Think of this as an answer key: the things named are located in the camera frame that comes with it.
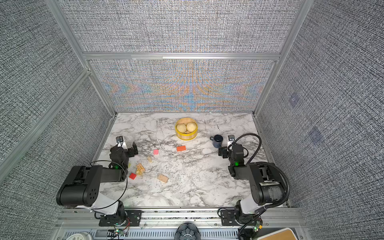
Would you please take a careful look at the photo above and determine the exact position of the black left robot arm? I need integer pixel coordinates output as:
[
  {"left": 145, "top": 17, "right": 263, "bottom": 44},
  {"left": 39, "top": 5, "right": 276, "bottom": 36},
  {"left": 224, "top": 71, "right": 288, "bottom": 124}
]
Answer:
[{"left": 56, "top": 136, "right": 142, "bottom": 227}]

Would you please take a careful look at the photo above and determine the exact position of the right steamed bun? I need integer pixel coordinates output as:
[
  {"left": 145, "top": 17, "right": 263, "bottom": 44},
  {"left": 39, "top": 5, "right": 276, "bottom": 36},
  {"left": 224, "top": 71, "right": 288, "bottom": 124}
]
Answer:
[{"left": 186, "top": 122, "right": 197, "bottom": 133}]

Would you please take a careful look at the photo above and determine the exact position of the plain natural wood block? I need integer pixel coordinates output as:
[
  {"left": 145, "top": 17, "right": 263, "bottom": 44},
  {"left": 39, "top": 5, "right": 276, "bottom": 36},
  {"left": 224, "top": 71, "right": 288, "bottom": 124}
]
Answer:
[{"left": 158, "top": 175, "right": 169, "bottom": 183}]

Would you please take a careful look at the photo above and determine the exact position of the yellow bamboo steamer basket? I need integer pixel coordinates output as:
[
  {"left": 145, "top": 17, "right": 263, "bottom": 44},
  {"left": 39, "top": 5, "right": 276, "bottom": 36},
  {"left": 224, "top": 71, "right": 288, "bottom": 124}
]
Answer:
[{"left": 175, "top": 118, "right": 198, "bottom": 141}]

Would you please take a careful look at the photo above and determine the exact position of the aluminium front rail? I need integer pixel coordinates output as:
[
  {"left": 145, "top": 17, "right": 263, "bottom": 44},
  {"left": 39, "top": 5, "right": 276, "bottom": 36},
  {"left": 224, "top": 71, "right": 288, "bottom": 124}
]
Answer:
[{"left": 55, "top": 208, "right": 307, "bottom": 229}]

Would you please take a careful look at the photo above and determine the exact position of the wooden board corner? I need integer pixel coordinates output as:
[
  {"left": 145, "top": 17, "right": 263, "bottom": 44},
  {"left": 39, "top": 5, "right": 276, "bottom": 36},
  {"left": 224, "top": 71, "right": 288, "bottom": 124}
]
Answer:
[{"left": 257, "top": 228, "right": 298, "bottom": 240}]

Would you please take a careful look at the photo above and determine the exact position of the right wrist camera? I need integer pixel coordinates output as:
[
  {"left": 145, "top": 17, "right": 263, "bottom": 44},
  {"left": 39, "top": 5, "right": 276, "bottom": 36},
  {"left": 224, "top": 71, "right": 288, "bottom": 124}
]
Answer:
[{"left": 227, "top": 135, "right": 235, "bottom": 147}]

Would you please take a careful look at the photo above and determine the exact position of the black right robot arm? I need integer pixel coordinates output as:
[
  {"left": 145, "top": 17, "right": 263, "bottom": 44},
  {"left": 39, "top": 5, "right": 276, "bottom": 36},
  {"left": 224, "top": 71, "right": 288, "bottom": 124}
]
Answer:
[{"left": 218, "top": 144, "right": 291, "bottom": 225}]

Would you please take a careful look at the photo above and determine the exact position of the black round knob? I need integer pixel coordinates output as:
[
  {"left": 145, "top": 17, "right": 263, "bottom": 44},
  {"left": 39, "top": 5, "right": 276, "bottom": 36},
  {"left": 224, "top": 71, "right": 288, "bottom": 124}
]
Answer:
[{"left": 174, "top": 223, "right": 201, "bottom": 240}]

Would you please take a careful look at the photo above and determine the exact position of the steamed bun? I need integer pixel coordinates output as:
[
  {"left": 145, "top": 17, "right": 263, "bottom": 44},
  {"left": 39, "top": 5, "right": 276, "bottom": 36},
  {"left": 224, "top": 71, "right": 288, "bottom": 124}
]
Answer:
[
  {"left": 176, "top": 124, "right": 187, "bottom": 134},
  {"left": 186, "top": 122, "right": 197, "bottom": 133}
]

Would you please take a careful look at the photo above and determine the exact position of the patterned natural wood block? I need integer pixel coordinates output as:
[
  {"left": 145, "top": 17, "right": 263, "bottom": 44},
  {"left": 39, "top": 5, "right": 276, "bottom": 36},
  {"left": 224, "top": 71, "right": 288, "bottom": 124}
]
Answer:
[{"left": 136, "top": 163, "right": 146, "bottom": 176}]

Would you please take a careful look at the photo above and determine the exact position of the left steamed bun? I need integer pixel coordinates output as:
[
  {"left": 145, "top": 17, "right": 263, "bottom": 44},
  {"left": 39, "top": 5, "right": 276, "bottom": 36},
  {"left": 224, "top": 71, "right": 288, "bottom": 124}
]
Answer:
[{"left": 176, "top": 124, "right": 187, "bottom": 134}]

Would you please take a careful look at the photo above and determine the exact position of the red wood block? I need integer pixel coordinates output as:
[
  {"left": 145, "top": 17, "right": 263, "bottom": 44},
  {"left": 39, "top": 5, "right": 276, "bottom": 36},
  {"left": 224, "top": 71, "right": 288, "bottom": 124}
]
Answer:
[{"left": 129, "top": 173, "right": 137, "bottom": 180}]

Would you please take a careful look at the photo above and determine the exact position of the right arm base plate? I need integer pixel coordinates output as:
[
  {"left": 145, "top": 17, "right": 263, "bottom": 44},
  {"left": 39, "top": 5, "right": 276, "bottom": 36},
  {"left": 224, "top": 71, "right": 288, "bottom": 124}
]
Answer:
[{"left": 218, "top": 208, "right": 256, "bottom": 226}]

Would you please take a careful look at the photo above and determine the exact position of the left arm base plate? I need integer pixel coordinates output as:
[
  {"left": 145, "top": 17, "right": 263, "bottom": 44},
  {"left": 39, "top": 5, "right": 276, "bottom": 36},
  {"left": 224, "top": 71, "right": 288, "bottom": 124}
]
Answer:
[{"left": 99, "top": 210, "right": 143, "bottom": 227}]

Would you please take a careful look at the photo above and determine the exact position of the orange wood block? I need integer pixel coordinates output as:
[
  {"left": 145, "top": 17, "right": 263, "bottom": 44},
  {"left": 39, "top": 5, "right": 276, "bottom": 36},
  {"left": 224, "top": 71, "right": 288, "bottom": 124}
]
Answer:
[{"left": 177, "top": 146, "right": 186, "bottom": 152}]

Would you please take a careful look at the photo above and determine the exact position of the white clock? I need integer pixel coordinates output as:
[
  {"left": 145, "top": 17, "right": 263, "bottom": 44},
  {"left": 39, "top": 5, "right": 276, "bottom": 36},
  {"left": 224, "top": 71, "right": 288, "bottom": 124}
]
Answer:
[{"left": 66, "top": 232, "right": 93, "bottom": 240}]

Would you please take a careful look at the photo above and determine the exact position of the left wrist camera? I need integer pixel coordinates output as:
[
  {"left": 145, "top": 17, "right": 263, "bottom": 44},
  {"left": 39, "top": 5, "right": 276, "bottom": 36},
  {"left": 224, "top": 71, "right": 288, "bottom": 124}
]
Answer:
[{"left": 116, "top": 136, "right": 124, "bottom": 147}]

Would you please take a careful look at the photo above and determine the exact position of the dark blue mug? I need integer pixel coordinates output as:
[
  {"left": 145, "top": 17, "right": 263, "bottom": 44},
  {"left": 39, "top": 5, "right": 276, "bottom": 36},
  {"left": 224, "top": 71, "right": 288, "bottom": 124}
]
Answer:
[{"left": 210, "top": 135, "right": 224, "bottom": 149}]

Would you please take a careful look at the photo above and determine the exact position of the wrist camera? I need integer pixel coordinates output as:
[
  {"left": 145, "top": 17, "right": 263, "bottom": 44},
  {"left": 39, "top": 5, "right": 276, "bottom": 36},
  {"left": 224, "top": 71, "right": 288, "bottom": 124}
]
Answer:
[
  {"left": 116, "top": 136, "right": 124, "bottom": 147},
  {"left": 227, "top": 135, "right": 235, "bottom": 147}
]

